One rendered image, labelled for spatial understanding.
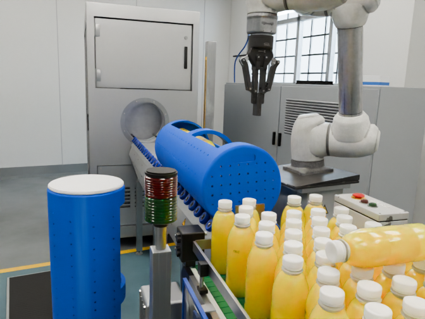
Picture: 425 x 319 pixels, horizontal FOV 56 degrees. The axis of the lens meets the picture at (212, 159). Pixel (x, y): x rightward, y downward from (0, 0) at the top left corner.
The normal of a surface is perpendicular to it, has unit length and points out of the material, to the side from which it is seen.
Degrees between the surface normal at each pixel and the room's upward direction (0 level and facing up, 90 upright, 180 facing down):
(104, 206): 90
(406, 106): 90
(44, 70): 90
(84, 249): 90
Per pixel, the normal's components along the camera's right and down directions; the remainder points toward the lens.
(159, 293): 0.31, 0.18
